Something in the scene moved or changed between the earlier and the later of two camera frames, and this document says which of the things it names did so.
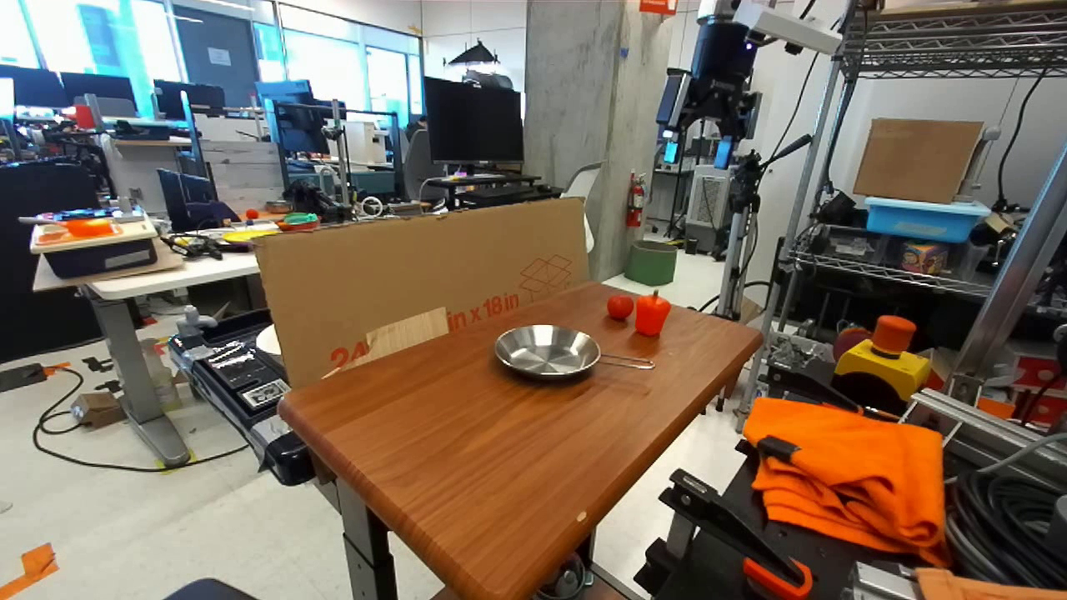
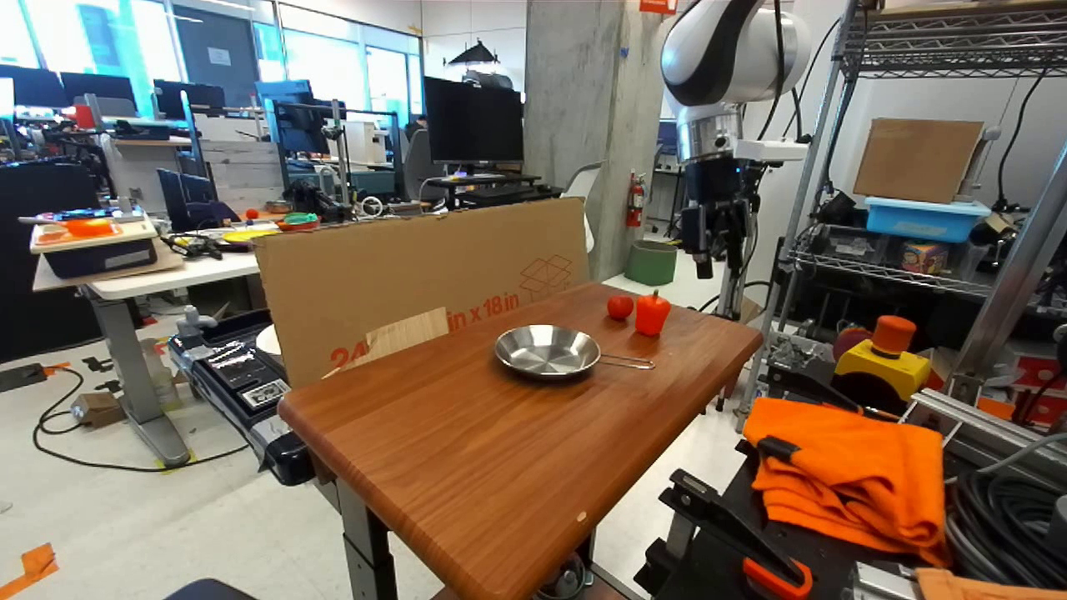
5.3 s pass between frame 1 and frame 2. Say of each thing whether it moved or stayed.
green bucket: stayed
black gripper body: moved
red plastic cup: stayed
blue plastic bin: stayed
